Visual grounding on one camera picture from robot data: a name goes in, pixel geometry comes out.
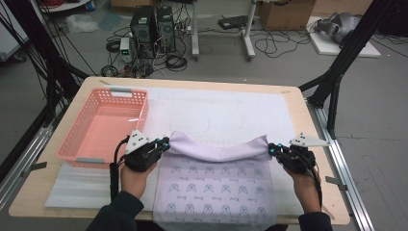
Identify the aluminium rail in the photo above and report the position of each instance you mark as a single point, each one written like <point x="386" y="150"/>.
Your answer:
<point x="354" y="205"/>
<point x="25" y="154"/>

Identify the lilac printed towel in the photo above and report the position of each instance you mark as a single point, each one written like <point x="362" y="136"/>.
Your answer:
<point x="215" y="179"/>

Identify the black flat device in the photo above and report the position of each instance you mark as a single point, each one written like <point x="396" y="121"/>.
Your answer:
<point x="234" y="21"/>

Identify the large cardboard box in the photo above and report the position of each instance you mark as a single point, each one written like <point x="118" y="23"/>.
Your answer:
<point x="285" y="14"/>

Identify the clear plastic bag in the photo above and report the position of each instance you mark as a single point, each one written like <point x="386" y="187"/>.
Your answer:
<point x="81" y="23"/>

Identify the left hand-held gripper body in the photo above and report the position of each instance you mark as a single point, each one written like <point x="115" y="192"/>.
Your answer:
<point x="139" y="157"/>

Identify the grey metal bracket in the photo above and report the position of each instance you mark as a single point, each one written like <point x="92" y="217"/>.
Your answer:
<point x="38" y="166"/>
<point x="335" y="181"/>

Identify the grey rounded device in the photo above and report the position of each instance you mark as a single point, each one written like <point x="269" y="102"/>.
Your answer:
<point x="340" y="25"/>

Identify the person's right hand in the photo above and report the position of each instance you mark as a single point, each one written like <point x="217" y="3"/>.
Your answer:
<point x="304" y="189"/>

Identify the small white power supply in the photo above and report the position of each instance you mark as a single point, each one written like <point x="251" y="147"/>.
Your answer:
<point x="125" y="49"/>

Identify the slim black computer tower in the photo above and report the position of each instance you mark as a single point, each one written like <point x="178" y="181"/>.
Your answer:
<point x="166" y="30"/>

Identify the white metal stand leg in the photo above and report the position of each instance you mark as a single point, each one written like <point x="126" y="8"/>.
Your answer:
<point x="195" y="35"/>
<point x="248" y="35"/>

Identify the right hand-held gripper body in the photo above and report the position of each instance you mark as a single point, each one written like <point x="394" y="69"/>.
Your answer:
<point x="296" y="159"/>

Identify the large black computer tower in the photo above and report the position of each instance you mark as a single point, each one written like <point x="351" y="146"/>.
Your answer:
<point x="142" y="32"/>

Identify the person's left hand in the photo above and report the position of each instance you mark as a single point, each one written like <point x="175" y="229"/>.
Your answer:
<point x="136" y="181"/>

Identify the black metal frame stand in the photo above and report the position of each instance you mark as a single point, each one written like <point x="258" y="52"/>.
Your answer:
<point x="346" y="54"/>
<point x="48" y="64"/>

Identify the white grid mat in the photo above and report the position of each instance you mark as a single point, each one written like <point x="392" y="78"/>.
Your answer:
<point x="224" y="106"/>

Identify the white floor board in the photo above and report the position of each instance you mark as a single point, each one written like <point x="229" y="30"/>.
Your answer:
<point x="327" y="48"/>

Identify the pink plastic basket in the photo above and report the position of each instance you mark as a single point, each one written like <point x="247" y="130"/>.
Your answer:
<point x="109" y="134"/>

